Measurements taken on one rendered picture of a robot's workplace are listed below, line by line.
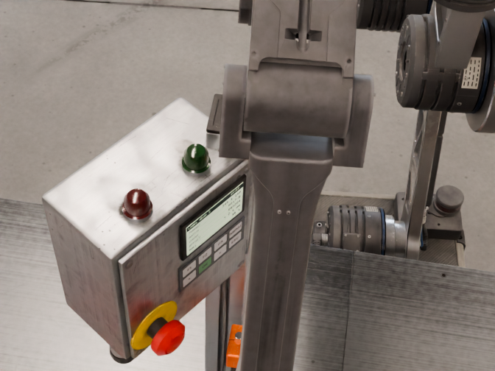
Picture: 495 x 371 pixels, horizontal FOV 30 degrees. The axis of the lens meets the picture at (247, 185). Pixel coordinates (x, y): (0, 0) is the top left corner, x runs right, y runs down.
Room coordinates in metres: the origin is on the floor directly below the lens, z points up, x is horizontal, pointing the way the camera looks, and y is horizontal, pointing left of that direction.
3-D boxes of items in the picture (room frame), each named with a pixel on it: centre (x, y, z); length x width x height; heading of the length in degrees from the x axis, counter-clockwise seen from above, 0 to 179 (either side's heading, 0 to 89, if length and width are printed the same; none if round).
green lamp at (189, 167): (0.51, 0.05, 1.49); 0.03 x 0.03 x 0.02
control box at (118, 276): (0.49, 0.09, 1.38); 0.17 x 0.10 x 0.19; 139
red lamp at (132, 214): (0.45, 0.09, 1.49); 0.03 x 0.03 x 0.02
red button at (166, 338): (0.41, 0.07, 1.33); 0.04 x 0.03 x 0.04; 139
